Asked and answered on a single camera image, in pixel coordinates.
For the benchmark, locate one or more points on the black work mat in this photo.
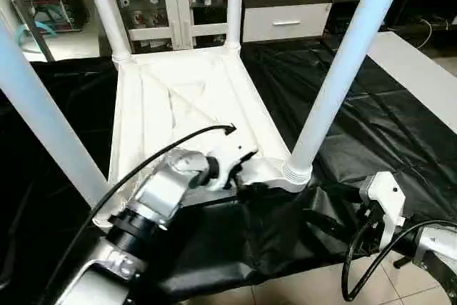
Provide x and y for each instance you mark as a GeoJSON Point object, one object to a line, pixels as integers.
{"type": "Point", "coordinates": [371, 126]}

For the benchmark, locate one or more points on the teal stand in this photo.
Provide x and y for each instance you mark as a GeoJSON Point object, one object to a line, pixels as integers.
{"type": "Point", "coordinates": [43, 23]}

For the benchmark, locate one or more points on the white drawer unit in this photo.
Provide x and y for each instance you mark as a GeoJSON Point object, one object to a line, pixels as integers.
{"type": "Point", "coordinates": [285, 23]}

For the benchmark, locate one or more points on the black tripod leg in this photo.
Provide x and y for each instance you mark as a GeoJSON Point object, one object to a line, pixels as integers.
{"type": "Point", "coordinates": [403, 262]}

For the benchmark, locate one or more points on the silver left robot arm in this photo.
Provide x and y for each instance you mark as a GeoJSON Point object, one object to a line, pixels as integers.
{"type": "Point", "coordinates": [157, 205]}

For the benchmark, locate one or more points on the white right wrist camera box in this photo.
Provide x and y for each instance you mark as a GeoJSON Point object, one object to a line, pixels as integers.
{"type": "Point", "coordinates": [382, 198]}

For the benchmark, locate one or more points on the white glass door cabinet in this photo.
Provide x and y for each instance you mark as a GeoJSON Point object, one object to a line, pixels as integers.
{"type": "Point", "coordinates": [171, 1]}

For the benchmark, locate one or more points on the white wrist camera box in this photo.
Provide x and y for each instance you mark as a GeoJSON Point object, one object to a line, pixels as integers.
{"type": "Point", "coordinates": [382, 198]}
{"type": "Point", "coordinates": [232, 155]}

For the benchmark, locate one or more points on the white plastic table top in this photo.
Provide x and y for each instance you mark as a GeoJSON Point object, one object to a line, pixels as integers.
{"type": "Point", "coordinates": [186, 105]}

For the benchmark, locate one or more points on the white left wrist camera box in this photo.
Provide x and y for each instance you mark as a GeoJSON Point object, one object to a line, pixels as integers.
{"type": "Point", "coordinates": [232, 155]}

